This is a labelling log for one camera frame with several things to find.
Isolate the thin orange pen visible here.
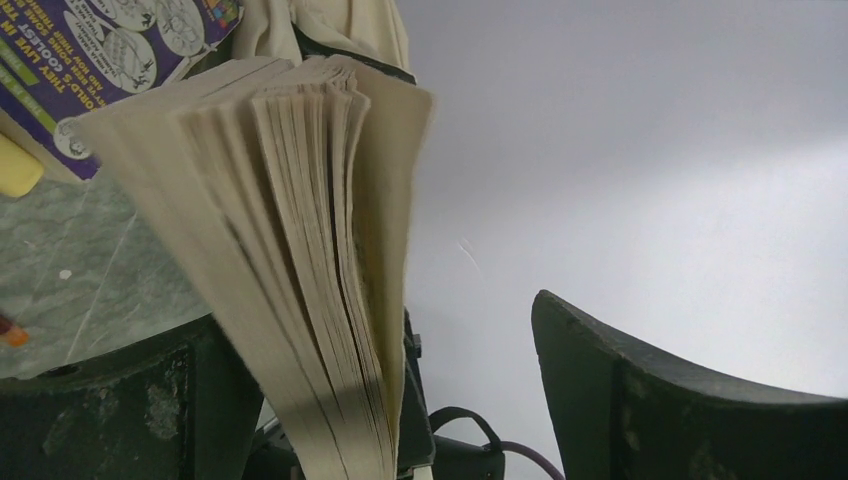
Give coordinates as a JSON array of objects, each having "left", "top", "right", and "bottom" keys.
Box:
[{"left": 0, "top": 315, "right": 29, "bottom": 347}]

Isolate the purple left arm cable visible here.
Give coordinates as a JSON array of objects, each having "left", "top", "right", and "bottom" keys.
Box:
[{"left": 500, "top": 440, "right": 566, "bottom": 480}]

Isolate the green illustrated book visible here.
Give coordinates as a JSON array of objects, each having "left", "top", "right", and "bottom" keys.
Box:
[{"left": 76, "top": 55, "right": 435, "bottom": 479}]

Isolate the purple book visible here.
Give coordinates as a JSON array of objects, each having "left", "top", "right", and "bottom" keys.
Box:
[{"left": 1, "top": 0, "right": 244, "bottom": 183}]

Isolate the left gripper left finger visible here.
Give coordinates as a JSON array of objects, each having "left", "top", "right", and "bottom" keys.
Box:
[{"left": 1, "top": 317, "right": 263, "bottom": 479}]

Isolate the pink yellow highlighter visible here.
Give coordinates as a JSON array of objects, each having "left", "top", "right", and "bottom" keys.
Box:
[{"left": 0, "top": 134, "right": 44, "bottom": 198}]

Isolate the beige canvas backpack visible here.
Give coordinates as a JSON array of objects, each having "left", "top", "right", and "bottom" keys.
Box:
[{"left": 230, "top": 0, "right": 416, "bottom": 84}]

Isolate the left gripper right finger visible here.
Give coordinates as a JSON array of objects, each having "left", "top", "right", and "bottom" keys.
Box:
[{"left": 531, "top": 290, "right": 847, "bottom": 479}]

